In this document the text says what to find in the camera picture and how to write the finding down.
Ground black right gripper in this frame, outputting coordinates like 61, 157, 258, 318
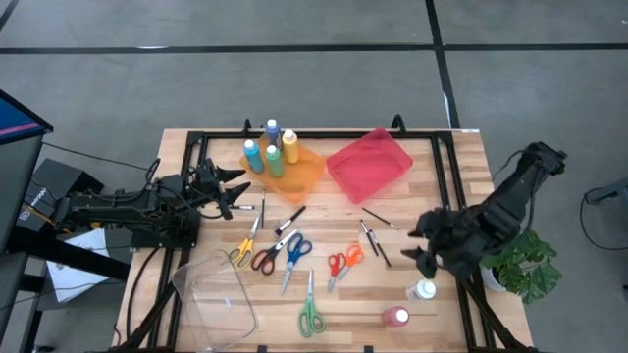
399, 208, 480, 278

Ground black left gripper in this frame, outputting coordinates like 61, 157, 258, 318
191, 157, 253, 221

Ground teal paint bottle white cap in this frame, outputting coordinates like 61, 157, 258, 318
243, 139, 265, 175

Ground white paint bottle apple label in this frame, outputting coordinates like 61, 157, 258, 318
405, 278, 438, 303

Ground green paint bottle white cap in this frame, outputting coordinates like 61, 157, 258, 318
265, 144, 285, 178

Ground yellow-handled scissors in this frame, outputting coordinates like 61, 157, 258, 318
228, 213, 262, 272

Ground yellow paint bottle white cap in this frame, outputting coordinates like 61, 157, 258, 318
281, 128, 300, 165

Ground pink paint bottle white cap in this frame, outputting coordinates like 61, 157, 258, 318
382, 305, 411, 328

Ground black and red scissors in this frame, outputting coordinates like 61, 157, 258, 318
250, 228, 299, 277

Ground translucent pink plastic tray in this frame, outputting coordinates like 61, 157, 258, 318
326, 127, 414, 205

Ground blue-handled scissors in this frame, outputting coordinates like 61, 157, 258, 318
280, 232, 314, 296

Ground translucent orange plastic tray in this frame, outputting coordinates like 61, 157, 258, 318
238, 134, 329, 205

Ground white plant pot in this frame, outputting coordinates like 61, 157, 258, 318
480, 267, 506, 293

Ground green leafy plant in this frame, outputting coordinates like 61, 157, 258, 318
478, 228, 564, 306

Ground clear plastic tray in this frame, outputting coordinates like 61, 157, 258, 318
171, 248, 260, 353

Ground black equipment box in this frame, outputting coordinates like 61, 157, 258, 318
17, 157, 106, 234

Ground black monitor stand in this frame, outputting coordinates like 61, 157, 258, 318
0, 227, 131, 353

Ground white paper sheet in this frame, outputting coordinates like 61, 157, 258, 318
46, 228, 110, 304

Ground grey chair base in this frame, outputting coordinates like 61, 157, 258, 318
583, 176, 628, 217

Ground monitor with blue screen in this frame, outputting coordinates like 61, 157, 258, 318
0, 88, 54, 254

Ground orange-handled scissors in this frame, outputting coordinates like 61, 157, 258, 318
337, 243, 365, 281

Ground green-handled scissors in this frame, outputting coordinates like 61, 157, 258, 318
297, 268, 328, 339

